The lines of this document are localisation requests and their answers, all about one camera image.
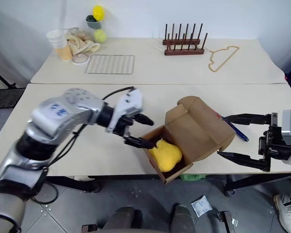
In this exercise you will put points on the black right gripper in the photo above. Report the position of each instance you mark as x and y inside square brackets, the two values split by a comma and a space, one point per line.
[272, 145]

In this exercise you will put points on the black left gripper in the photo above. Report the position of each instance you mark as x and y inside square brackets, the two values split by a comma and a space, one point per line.
[122, 122]

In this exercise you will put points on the blue pen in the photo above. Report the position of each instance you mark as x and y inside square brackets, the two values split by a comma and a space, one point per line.
[237, 131]

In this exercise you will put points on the yellow soft item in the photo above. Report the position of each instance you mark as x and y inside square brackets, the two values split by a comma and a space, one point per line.
[167, 155]

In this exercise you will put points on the brown cardboard box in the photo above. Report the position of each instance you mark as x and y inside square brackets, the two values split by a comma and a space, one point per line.
[198, 126]

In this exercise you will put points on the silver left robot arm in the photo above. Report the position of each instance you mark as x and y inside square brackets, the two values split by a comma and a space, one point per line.
[53, 116]

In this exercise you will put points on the red tape strip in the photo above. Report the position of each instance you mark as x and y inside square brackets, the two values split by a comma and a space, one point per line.
[218, 116]

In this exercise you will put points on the green item under table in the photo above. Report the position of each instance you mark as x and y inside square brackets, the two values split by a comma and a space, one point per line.
[192, 177]

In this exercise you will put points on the white tape roll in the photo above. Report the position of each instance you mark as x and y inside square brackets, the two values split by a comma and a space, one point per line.
[80, 63]

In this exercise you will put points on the dark green round item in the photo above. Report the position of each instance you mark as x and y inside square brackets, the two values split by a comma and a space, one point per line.
[90, 19]

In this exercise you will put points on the black table leg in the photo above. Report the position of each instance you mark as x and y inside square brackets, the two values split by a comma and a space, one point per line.
[75, 184]
[252, 183]

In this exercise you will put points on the white packet on floor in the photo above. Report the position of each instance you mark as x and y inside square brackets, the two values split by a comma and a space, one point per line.
[201, 206]

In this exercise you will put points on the white sneaker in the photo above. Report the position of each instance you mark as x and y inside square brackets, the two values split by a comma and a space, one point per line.
[287, 216]

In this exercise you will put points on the dark rounded shape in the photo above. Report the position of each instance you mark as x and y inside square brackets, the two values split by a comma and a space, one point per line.
[122, 219]
[182, 218]

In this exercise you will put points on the dark wooden peg rack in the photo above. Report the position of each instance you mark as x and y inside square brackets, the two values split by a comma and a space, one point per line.
[184, 51]

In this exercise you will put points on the yellow-green tennis ball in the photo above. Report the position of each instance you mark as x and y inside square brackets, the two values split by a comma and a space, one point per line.
[100, 36]

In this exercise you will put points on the beige cloth towel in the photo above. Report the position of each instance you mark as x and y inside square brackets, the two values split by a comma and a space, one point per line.
[81, 44]

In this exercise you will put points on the yellow paper cup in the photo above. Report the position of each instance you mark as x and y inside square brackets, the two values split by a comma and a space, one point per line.
[64, 54]

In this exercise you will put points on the clear plastic container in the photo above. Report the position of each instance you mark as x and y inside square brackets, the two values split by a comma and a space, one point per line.
[95, 25]

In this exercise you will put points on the plastic cup stack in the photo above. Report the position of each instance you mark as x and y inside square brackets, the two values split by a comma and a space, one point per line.
[56, 38]

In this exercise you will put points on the yellow plastic egg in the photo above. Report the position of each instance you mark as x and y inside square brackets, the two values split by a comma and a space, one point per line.
[98, 12]

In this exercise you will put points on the black mesh chair seat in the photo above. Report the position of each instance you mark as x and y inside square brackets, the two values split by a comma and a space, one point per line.
[7, 97]

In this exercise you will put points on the black tripod stand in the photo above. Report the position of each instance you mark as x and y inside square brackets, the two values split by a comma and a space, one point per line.
[1, 77]

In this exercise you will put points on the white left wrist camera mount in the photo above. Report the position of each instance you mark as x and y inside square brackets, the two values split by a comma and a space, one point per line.
[129, 102]

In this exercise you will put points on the metal floor bracket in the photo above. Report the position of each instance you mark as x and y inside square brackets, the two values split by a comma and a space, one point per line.
[226, 221]

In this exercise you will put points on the dark floor bracket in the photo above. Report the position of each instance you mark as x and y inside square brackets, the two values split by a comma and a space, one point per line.
[88, 229]

